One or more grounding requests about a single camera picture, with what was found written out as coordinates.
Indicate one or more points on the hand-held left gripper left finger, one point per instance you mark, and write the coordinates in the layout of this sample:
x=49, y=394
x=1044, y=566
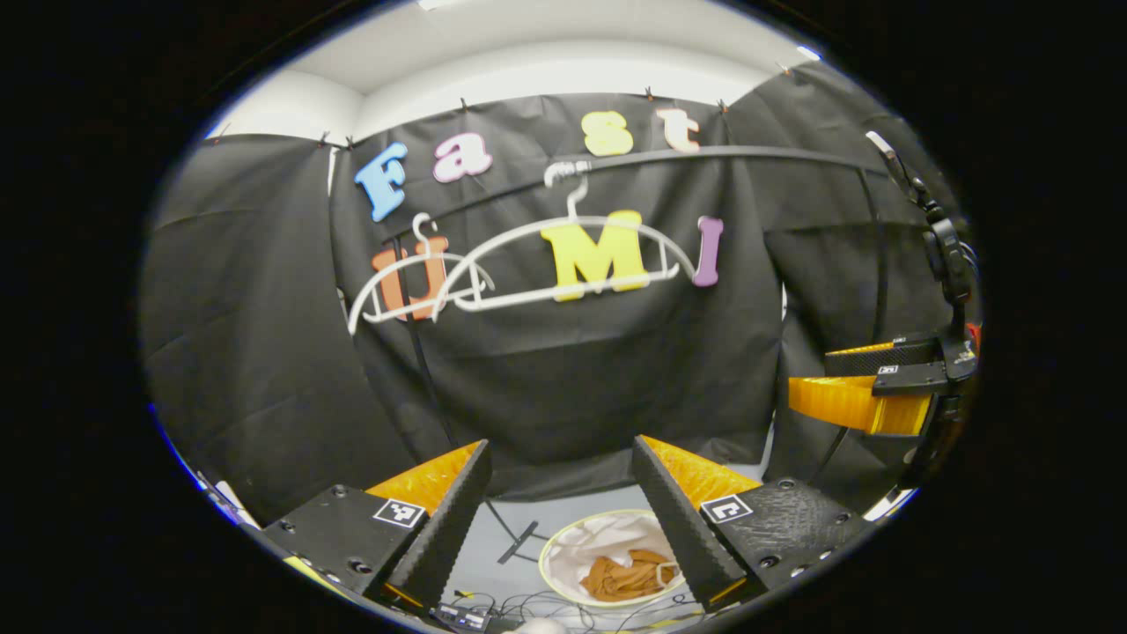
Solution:
x=449, y=528

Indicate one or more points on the white clothes hanger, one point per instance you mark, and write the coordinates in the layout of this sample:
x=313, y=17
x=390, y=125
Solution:
x=424, y=249
x=574, y=204

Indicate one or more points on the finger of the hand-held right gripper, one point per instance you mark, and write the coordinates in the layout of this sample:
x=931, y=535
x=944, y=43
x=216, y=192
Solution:
x=880, y=358
x=836, y=401

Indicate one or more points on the black clothes rack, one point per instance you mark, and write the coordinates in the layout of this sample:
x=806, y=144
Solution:
x=748, y=154

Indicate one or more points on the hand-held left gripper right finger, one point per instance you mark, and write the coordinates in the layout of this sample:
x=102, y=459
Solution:
x=678, y=528

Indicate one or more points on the black power box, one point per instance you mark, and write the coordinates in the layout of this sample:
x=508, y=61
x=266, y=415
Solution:
x=462, y=616

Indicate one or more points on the brown shirt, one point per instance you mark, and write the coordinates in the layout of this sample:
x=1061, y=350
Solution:
x=629, y=577

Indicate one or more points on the white laundry hamper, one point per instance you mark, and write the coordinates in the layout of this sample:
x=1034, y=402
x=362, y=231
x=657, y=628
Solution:
x=599, y=537

